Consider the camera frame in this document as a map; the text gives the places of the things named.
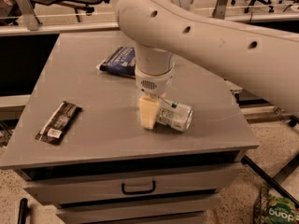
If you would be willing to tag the black snack bar wrapper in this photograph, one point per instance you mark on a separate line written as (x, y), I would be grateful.
(58, 124)

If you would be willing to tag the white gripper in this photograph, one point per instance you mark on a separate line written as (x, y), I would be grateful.
(154, 84)

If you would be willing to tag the black wire basket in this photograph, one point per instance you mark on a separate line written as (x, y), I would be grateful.
(260, 206)

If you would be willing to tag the black floor bar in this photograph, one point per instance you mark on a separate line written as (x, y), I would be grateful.
(23, 211)

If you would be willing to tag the white 7up soda can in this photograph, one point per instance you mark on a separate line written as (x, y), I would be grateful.
(175, 115)

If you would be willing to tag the grey drawer cabinet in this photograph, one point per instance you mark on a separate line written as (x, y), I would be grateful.
(79, 144)

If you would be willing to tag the black drawer handle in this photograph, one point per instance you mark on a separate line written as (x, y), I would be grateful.
(138, 188)

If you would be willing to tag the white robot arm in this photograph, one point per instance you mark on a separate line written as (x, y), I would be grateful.
(263, 61)

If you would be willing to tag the metal railing frame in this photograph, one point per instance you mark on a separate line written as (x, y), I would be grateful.
(11, 10)

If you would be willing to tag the green dang snack bag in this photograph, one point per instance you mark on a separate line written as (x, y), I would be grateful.
(280, 211)

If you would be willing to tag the blue chip bag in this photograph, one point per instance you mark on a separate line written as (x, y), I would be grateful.
(121, 62)

